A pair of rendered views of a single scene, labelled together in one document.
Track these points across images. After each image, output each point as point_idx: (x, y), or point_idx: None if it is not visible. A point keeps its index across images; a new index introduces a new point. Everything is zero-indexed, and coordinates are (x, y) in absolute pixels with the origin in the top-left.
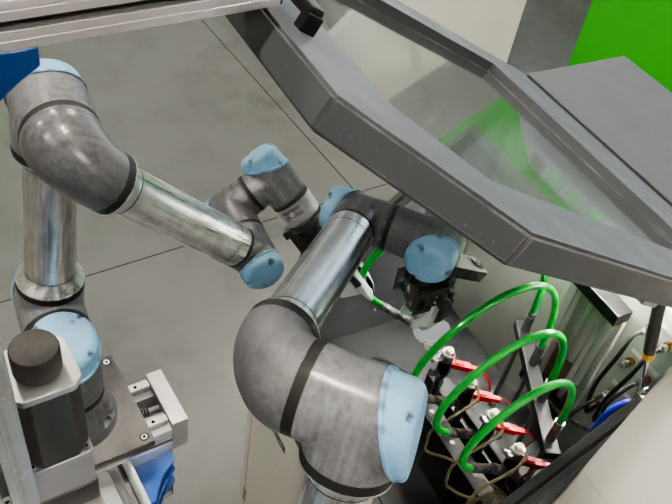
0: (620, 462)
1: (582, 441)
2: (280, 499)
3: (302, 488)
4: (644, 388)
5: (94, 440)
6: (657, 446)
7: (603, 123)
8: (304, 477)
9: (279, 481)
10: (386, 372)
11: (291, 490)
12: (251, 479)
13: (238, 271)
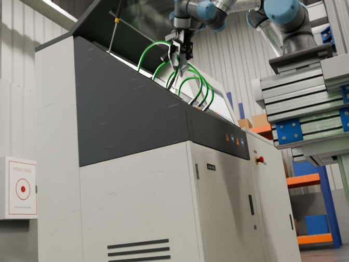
0: (195, 92)
1: (189, 97)
2: (223, 215)
3: (274, 26)
4: (172, 88)
5: None
6: (192, 83)
7: None
8: (273, 24)
9: (219, 201)
10: None
11: (223, 190)
12: (212, 261)
13: (224, 21)
